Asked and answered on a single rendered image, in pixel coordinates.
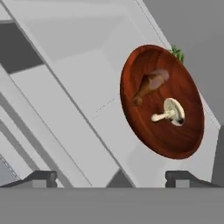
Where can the green leafy vegetable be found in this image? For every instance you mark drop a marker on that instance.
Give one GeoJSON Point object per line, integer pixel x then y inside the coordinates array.
{"type": "Point", "coordinates": [178, 53]}

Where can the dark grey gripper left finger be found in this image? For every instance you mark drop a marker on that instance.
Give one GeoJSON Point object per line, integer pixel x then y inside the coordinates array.
{"type": "Point", "coordinates": [43, 176]}

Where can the brown wooden bowl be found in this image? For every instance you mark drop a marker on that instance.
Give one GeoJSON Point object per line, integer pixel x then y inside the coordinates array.
{"type": "Point", "coordinates": [175, 140]}

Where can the white mushroom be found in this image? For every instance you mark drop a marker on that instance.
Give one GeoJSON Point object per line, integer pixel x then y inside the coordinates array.
{"type": "Point", "coordinates": [172, 112]}

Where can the white cupboard run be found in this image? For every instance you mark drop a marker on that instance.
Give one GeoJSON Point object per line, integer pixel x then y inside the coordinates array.
{"type": "Point", "coordinates": [73, 96]}

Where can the brown chicken drumstick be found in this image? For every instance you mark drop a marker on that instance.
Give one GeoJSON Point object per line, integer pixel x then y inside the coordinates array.
{"type": "Point", "coordinates": [150, 83]}

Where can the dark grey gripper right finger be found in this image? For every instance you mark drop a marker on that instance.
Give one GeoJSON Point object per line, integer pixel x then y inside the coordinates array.
{"type": "Point", "coordinates": [178, 176]}

